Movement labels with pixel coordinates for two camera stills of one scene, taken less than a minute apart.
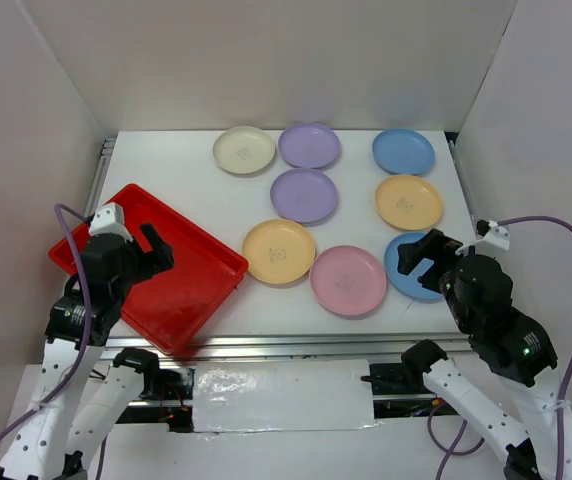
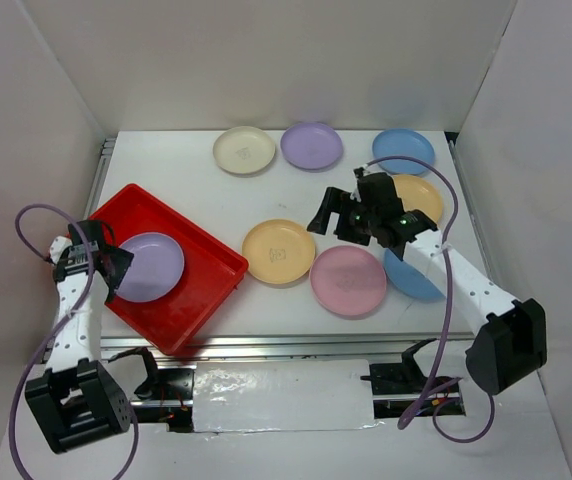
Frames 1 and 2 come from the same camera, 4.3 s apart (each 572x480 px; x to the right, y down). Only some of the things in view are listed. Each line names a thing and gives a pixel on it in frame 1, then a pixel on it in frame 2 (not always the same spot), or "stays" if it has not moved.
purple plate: (309, 145) stays
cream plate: (244, 150) stays
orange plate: (279, 251) stays
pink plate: (348, 280) stays
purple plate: (304, 195) to (155, 269)
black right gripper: (436, 244) to (336, 200)
